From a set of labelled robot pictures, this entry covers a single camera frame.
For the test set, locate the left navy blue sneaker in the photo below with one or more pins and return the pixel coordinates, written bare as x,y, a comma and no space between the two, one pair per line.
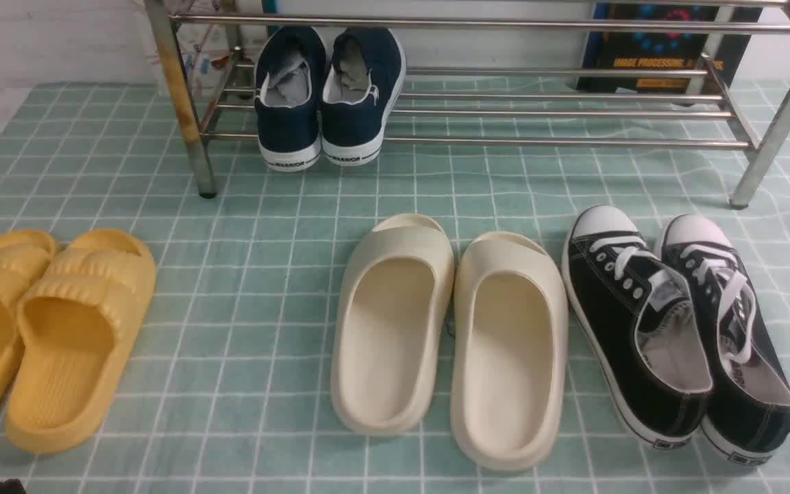
289,75

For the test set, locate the green checkered floor cloth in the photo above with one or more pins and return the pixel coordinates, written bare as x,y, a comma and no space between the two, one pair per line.
227,389

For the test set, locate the right yellow rubber slipper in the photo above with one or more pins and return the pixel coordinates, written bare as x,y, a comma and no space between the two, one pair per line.
79,323

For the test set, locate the navy blue sneaker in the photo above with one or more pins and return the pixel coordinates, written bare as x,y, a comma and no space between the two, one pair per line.
367,71
289,75

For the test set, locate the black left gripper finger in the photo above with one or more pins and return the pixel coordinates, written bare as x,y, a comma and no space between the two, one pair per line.
12,486

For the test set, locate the cream rubber slipper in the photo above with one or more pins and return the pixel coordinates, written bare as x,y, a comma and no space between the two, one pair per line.
511,348
394,297

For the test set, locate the stainless steel shoe rack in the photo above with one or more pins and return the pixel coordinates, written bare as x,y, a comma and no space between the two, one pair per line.
197,131

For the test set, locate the left cream rubber slipper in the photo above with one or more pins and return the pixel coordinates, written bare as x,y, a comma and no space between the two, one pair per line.
394,297

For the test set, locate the dark image processing book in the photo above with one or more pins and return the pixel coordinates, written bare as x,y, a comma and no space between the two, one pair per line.
659,50

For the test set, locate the right navy blue sneaker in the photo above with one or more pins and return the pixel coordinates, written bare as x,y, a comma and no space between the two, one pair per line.
367,71

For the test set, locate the right cream rubber slipper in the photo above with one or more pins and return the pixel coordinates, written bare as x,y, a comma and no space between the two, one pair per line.
511,348

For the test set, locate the patterned bag behind rack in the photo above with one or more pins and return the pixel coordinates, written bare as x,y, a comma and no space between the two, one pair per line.
204,48

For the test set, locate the black canvas sneaker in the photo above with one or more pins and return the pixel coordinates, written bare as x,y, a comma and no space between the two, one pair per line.
638,316
748,415

